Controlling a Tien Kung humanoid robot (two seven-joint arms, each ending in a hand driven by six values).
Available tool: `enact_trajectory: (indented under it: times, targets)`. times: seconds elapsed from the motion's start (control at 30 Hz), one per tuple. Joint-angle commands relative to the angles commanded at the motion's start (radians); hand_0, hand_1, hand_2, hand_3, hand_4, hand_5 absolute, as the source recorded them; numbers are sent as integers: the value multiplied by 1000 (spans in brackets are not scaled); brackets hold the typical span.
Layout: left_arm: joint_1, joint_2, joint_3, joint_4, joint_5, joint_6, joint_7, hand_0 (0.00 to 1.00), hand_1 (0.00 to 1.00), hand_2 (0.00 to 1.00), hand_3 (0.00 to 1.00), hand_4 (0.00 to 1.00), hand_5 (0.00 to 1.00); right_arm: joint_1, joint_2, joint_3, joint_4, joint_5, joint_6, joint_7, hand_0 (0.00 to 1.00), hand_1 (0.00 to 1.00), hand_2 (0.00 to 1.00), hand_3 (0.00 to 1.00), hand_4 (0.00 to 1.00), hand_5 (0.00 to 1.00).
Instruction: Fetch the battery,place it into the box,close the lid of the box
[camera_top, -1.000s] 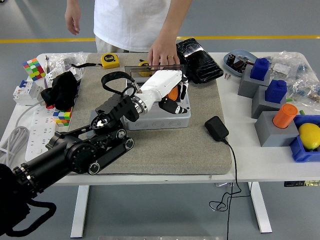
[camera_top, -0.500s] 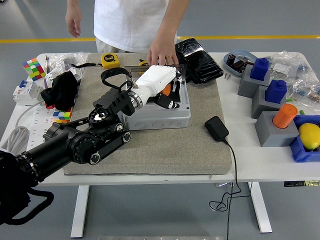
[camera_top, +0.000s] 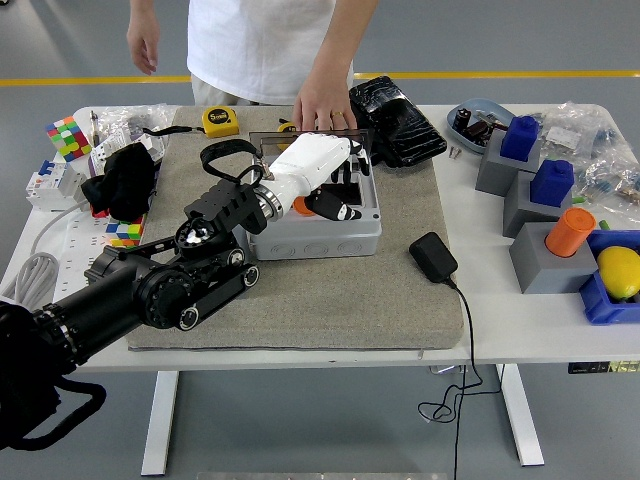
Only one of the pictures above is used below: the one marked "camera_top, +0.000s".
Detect grey block with square hole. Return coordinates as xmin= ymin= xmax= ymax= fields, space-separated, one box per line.
xmin=502 ymin=170 xmax=574 ymax=239
xmin=474 ymin=127 xmax=544 ymax=197

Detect black adapter cord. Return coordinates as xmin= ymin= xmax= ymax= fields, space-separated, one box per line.
xmin=417 ymin=277 xmax=502 ymax=480

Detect white table leg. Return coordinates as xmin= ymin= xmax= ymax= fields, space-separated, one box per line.
xmin=499 ymin=363 xmax=545 ymax=467
xmin=140 ymin=370 xmax=180 ymax=476

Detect yellow tape measure chrome face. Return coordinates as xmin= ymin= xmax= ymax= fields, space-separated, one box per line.
xmin=276 ymin=118 xmax=301 ymax=152

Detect grey plastic junction box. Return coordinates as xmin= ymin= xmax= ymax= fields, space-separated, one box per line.
xmin=248 ymin=169 xmax=384 ymax=262

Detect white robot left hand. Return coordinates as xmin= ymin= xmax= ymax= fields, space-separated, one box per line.
xmin=259 ymin=132 xmax=374 ymax=224

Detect clear bag of parts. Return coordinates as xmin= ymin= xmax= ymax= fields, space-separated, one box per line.
xmin=532 ymin=101 xmax=621 ymax=157
xmin=573 ymin=147 xmax=640 ymax=214

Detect white power cable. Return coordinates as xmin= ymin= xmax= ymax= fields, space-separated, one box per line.
xmin=0 ymin=199 xmax=94 ymax=311

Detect brown electronic components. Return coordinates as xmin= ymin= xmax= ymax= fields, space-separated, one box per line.
xmin=467 ymin=115 xmax=497 ymax=149

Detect black table control panel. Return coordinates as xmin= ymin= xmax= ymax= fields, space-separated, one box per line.
xmin=567 ymin=360 xmax=640 ymax=375

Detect person torso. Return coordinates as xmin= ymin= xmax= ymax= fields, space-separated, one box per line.
xmin=187 ymin=0 xmax=356 ymax=107

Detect small colourful puzzle cube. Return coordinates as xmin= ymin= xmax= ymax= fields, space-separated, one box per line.
xmin=105 ymin=214 xmax=146 ymax=249

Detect yellow tape measure black label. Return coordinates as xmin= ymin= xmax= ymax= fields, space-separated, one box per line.
xmin=142 ymin=106 xmax=241 ymax=139

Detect blue square peg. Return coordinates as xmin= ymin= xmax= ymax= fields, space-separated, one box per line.
xmin=499 ymin=114 xmax=541 ymax=163
xmin=529 ymin=158 xmax=575 ymax=207

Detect white power strip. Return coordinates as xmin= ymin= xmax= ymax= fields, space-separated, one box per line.
xmin=49 ymin=208 xmax=121 ymax=306

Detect yellow lemon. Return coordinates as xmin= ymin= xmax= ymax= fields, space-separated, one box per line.
xmin=597 ymin=245 xmax=640 ymax=302

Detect person's right hand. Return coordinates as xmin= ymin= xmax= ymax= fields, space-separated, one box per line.
xmin=126 ymin=19 xmax=162 ymax=76

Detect black power adapter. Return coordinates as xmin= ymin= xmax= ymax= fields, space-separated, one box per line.
xmin=408 ymin=231 xmax=459 ymax=286

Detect large colourful puzzle cube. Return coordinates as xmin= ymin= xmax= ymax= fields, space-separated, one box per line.
xmin=43 ymin=115 xmax=94 ymax=162

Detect grey-brown mat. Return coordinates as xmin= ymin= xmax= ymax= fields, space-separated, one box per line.
xmin=119 ymin=103 xmax=465 ymax=351

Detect blue plastic bin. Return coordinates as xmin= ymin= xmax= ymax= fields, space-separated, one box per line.
xmin=578 ymin=228 xmax=640 ymax=326

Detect light blue dish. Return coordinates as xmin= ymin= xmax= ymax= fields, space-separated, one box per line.
xmin=446 ymin=97 xmax=516 ymax=155

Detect person's left hand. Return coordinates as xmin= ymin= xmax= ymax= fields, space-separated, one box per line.
xmin=291 ymin=74 xmax=359 ymax=134

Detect smoked transparent box lid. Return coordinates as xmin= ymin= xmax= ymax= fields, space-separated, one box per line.
xmin=248 ymin=128 xmax=374 ymax=166

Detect white circuit breaker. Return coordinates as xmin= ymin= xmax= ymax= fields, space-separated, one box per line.
xmin=24 ymin=159 xmax=89 ymax=212

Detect black cloth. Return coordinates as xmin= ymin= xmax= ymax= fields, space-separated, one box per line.
xmin=80 ymin=142 xmax=159 ymax=222

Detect black cracked case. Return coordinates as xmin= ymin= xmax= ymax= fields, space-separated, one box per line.
xmin=347 ymin=74 xmax=449 ymax=170

